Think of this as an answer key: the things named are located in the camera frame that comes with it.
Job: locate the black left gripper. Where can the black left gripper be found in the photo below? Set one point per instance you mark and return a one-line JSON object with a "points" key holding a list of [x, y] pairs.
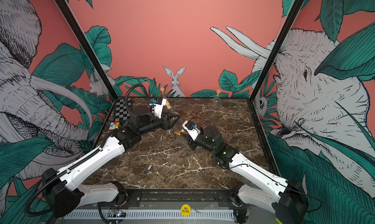
{"points": [[169, 126]]}

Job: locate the white perforated cable tray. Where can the white perforated cable tray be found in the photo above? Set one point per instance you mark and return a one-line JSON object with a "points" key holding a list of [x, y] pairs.
{"points": [[158, 214]]}

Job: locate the black frame post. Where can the black frame post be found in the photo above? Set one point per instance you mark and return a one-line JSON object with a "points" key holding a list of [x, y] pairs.
{"points": [[81, 37], [292, 14]]}

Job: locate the colourful rubiks cube on table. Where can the colourful rubiks cube on table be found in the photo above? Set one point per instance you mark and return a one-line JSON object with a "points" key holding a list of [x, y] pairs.
{"points": [[114, 125]]}

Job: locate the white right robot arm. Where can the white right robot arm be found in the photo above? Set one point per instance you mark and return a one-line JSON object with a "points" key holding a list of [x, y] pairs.
{"points": [[286, 199]]}

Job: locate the black right frame post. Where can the black right frame post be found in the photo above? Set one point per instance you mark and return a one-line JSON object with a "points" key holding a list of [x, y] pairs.
{"points": [[292, 14]]}

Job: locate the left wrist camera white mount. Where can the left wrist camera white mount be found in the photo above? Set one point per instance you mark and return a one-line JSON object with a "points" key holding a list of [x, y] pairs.
{"points": [[157, 105]]}

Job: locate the black left frame post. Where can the black left frame post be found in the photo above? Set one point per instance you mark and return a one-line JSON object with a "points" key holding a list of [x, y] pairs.
{"points": [[81, 37]]}

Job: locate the yellow round big blind sticker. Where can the yellow round big blind sticker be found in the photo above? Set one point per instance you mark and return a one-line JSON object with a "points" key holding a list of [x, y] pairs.
{"points": [[185, 210]]}

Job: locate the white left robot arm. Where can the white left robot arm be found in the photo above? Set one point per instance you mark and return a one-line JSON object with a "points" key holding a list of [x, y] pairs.
{"points": [[65, 191]]}

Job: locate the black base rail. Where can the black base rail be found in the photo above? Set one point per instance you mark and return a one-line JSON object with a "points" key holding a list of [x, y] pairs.
{"points": [[181, 197]]}

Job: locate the glass bottle blue label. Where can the glass bottle blue label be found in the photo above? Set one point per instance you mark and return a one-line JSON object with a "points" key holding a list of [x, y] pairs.
{"points": [[216, 105]]}

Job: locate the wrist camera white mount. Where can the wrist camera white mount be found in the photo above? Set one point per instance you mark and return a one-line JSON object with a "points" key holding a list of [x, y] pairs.
{"points": [[191, 131], [157, 105]]}

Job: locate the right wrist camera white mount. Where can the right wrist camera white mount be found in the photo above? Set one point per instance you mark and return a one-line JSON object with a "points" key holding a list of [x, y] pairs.
{"points": [[191, 131]]}

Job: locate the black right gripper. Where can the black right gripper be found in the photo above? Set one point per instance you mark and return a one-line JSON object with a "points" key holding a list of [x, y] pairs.
{"points": [[194, 145]]}

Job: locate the glass bottle yellow price label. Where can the glass bottle yellow price label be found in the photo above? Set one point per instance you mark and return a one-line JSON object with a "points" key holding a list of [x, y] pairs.
{"points": [[163, 93]]}

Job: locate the black white chessboard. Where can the black white chessboard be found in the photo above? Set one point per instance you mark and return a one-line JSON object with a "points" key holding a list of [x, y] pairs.
{"points": [[121, 112]]}

